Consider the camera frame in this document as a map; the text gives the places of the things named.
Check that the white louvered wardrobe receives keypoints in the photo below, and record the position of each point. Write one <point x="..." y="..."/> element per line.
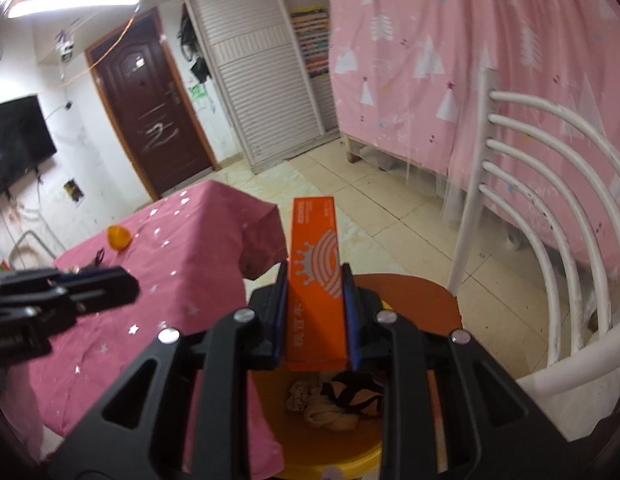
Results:
<point x="260" y="85"/>

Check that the colourful wall poster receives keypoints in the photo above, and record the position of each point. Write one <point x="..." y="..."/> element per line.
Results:
<point x="312" y="45"/>

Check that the black hanging bag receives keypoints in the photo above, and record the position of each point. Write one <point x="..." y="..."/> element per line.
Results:
<point x="199" y="70"/>

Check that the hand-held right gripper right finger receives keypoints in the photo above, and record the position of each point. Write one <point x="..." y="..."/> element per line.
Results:
<point x="351" y="330"/>

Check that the pink printed curtain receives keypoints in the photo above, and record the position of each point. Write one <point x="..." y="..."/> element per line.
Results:
<point x="415" y="35"/>

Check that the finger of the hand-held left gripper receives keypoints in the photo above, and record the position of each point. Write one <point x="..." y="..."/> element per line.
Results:
<point x="89" y="271"/>
<point x="99" y="292"/>

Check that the long orange box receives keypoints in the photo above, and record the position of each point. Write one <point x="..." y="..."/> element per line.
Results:
<point x="315" y="285"/>

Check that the orange wedge piece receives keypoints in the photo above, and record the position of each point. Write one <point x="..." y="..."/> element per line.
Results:
<point x="118" y="238"/>

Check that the dark brown door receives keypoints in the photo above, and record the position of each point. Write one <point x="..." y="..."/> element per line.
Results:
<point x="149" y="110"/>

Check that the white patterned cloth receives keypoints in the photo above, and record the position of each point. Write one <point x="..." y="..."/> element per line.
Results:
<point x="299" y="395"/>

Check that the metal tube frame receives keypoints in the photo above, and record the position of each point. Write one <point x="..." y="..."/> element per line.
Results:
<point x="27" y="234"/>

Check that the white metal chair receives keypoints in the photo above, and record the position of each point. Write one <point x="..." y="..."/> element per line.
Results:
<point x="560" y="385"/>

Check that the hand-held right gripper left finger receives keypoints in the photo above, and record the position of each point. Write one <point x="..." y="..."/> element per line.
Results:
<point x="279" y="330"/>

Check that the black television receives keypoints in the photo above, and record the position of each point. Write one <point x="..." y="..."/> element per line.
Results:
<point x="19" y="145"/>

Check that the small dark wall picture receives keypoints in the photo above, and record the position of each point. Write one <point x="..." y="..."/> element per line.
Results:
<point x="73" y="191"/>

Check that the yellow plastic bin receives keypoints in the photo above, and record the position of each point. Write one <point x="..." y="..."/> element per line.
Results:
<point x="415" y="310"/>

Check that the beige and black cloth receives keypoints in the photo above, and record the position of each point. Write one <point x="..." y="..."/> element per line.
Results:
<point x="340" y="417"/>

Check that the ceiling tube light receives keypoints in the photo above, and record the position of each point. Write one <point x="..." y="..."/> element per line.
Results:
<point x="74" y="2"/>

